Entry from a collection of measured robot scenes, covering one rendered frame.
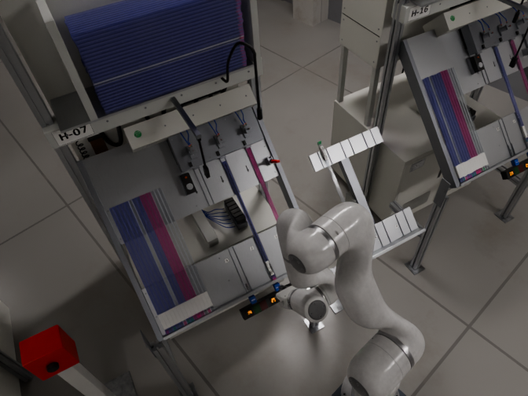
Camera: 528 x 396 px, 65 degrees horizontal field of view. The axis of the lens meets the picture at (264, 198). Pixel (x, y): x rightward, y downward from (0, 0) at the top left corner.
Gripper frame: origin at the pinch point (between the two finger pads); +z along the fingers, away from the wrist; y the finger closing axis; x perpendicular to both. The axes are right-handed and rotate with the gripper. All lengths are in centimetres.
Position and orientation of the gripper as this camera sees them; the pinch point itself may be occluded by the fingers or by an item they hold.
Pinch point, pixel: (283, 290)
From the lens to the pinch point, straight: 162.6
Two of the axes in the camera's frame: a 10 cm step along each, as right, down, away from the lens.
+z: -2.9, 0.2, 9.6
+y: 8.8, -4.0, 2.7
